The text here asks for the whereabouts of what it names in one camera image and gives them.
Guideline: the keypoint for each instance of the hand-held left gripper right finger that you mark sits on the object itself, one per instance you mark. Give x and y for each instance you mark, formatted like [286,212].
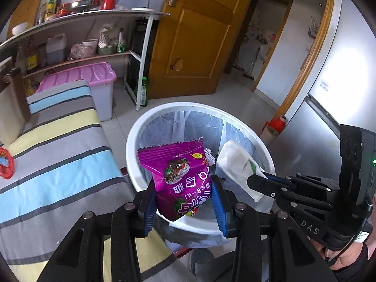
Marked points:
[220,211]

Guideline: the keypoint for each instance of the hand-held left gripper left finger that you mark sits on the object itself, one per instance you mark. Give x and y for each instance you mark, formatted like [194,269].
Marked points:
[149,210]

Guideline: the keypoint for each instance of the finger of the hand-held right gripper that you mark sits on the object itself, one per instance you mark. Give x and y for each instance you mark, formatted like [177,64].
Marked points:
[305,182]
[282,194]

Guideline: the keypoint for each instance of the purple snack packet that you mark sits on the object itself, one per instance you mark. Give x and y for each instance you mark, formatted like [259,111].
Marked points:
[176,179]

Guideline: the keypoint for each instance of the white paper wrapper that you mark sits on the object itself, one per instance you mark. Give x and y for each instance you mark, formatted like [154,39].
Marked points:
[238,167]

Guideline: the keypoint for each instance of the white round trash bin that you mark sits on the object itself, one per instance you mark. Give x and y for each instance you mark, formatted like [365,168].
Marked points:
[132,152]

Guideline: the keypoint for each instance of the translucent bin liner bag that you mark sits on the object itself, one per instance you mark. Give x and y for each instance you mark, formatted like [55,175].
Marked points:
[199,123]

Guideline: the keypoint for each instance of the person's right forearm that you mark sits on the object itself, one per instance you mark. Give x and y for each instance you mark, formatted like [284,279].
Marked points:
[362,273]

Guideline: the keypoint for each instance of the person's right hand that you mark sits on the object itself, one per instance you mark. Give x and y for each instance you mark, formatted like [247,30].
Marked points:
[345,257]

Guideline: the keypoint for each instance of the red thermos flask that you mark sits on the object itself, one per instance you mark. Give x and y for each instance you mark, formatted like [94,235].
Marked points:
[276,124]

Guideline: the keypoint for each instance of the striped blanket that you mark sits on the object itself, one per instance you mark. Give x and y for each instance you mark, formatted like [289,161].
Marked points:
[58,164]

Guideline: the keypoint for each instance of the green glass bottle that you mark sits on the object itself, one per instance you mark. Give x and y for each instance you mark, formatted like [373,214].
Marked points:
[143,94]

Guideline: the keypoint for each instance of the grey refrigerator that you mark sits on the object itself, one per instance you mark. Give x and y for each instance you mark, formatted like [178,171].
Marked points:
[352,64]

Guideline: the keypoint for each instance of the pink-lidded storage box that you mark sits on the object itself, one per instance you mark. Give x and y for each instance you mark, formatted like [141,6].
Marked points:
[88,77]

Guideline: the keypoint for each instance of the red-lidded jelly cup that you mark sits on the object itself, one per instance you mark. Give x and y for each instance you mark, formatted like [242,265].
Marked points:
[6,163]

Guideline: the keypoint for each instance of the yellow wooden door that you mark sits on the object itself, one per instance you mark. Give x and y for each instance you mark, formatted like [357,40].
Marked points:
[199,50]

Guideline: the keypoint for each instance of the clear bag of groceries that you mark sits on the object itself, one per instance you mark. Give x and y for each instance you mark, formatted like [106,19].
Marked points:
[107,36]

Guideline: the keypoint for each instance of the dark oil jug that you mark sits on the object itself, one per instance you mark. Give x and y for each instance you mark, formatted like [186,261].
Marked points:
[56,50]

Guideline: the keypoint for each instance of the yellow label bottle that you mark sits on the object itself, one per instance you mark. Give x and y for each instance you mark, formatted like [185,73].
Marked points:
[31,60]

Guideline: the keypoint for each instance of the white metal shelf rack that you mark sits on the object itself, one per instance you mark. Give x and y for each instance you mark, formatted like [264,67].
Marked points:
[102,14]

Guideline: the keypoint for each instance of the metal tray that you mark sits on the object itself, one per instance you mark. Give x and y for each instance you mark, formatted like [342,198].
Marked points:
[83,4]

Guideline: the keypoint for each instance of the white bowl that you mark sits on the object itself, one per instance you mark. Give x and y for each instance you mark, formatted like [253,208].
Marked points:
[20,28]

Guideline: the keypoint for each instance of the row of sauce bottles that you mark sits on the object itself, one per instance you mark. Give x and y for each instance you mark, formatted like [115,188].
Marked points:
[51,7]

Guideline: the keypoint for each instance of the wooden cutting board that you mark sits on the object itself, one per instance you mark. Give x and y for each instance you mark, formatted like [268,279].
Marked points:
[26,8]

